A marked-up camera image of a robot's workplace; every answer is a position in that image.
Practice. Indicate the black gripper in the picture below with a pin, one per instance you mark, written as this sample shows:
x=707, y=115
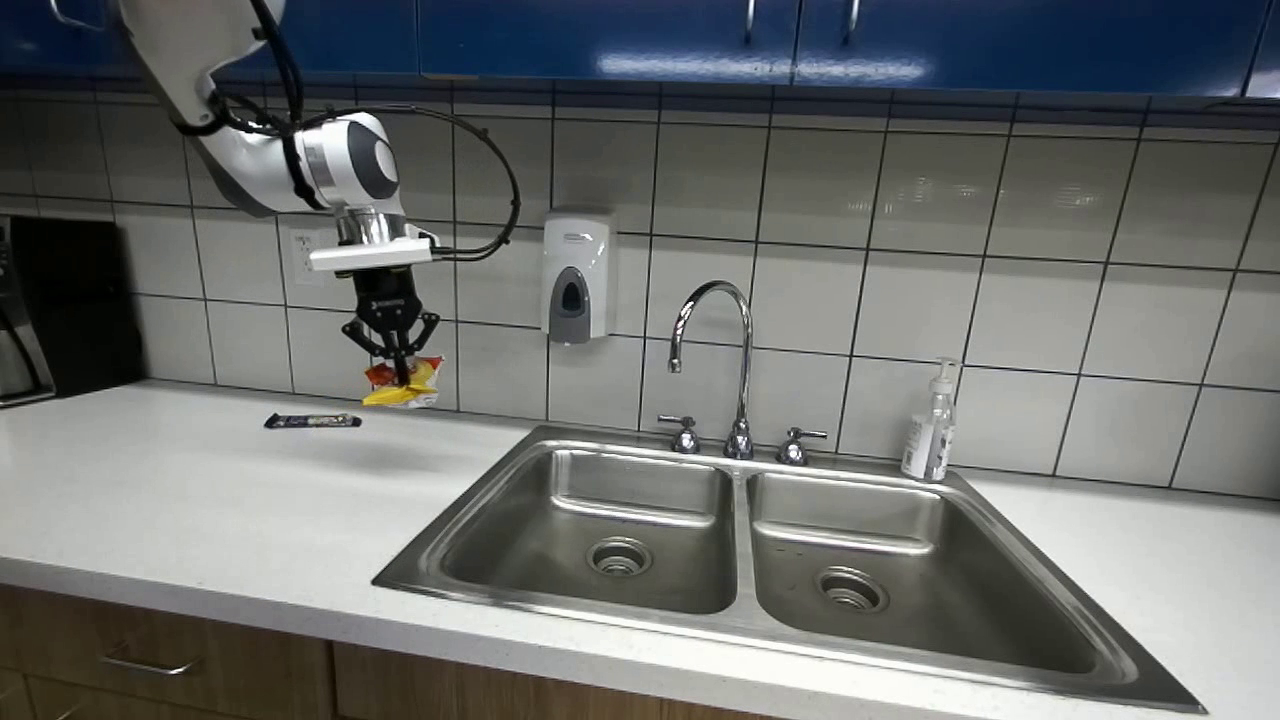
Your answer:
x=386, y=295

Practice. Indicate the orange and yellow chips packet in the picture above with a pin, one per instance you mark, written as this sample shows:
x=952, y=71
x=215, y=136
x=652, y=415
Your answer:
x=403, y=389

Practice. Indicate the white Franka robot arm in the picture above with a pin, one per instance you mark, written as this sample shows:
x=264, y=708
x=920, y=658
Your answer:
x=264, y=163

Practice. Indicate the stainless steel double sink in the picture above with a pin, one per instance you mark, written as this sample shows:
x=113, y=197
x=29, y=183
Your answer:
x=745, y=587

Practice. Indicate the black marker pen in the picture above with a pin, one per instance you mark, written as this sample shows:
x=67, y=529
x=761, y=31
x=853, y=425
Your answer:
x=314, y=422

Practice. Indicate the black countertop appliance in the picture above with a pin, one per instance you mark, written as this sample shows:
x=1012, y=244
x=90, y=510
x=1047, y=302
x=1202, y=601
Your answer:
x=75, y=306

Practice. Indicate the chrome gooseneck faucet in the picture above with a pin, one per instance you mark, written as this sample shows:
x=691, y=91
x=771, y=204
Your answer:
x=736, y=386

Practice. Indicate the blue upper cabinets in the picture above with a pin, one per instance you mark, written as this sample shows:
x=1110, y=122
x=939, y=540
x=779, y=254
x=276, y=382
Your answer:
x=561, y=35

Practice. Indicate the wooden lower cabinets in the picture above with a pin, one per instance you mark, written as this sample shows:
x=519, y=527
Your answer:
x=264, y=674

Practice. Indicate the clear soap pump bottle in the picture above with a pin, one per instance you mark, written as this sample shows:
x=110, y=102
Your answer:
x=928, y=443

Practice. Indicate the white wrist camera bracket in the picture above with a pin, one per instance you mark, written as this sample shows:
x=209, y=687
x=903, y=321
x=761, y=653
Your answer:
x=366, y=254

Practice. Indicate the white wall soap dispenser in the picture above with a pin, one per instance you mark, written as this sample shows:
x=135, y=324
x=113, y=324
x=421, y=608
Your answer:
x=579, y=282

